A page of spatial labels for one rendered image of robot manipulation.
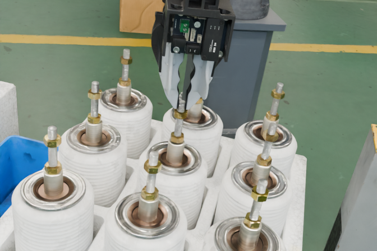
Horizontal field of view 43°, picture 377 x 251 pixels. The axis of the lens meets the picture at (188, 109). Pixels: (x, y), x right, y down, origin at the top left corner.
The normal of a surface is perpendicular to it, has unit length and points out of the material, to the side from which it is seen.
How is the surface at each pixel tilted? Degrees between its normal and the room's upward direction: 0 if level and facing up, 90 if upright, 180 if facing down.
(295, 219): 0
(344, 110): 0
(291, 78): 0
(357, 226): 90
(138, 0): 89
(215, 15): 90
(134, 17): 89
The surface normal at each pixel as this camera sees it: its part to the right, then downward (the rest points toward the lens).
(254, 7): 0.47, 0.22
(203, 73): -0.98, -0.06
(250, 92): 0.21, 0.52
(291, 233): 0.12, -0.85
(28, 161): -0.22, 0.44
